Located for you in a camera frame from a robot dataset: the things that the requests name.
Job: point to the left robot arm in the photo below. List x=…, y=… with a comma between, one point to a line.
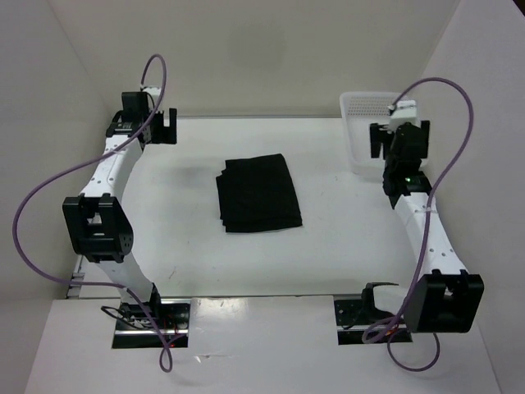
x=97, y=224

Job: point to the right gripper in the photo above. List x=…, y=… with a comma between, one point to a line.
x=378, y=134

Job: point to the black shorts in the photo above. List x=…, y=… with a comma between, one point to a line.
x=257, y=195

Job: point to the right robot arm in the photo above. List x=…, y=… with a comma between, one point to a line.
x=443, y=295

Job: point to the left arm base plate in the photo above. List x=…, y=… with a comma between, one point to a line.
x=133, y=330

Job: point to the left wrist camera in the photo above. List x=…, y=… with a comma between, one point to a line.
x=153, y=93

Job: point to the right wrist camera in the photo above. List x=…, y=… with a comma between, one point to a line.
x=404, y=111

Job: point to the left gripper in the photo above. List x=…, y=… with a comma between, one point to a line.
x=166, y=135

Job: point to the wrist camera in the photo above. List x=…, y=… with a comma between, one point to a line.
x=153, y=93
x=404, y=111

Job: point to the white plastic basket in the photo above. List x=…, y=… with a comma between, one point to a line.
x=358, y=110

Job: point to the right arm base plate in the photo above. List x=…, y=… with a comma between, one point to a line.
x=354, y=313

